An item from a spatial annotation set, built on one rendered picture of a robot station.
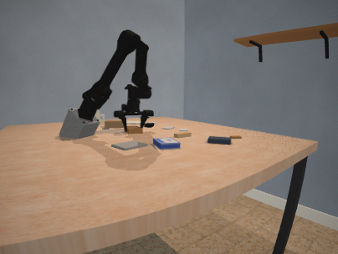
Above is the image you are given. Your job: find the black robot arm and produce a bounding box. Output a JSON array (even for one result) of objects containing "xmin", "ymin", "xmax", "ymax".
[{"xmin": 78, "ymin": 29, "xmax": 151, "ymax": 121}]

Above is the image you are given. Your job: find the wooden ball maze tray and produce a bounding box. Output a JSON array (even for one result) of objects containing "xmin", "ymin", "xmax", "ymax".
[{"xmin": 126, "ymin": 125, "xmax": 143, "ymax": 134}]

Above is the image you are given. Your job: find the blue flat box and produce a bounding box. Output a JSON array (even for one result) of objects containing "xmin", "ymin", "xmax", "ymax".
[{"xmin": 153, "ymin": 138, "xmax": 181, "ymax": 150}]

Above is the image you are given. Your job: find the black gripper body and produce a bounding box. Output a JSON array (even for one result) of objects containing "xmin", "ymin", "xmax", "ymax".
[{"xmin": 114, "ymin": 99, "xmax": 154, "ymax": 118}]

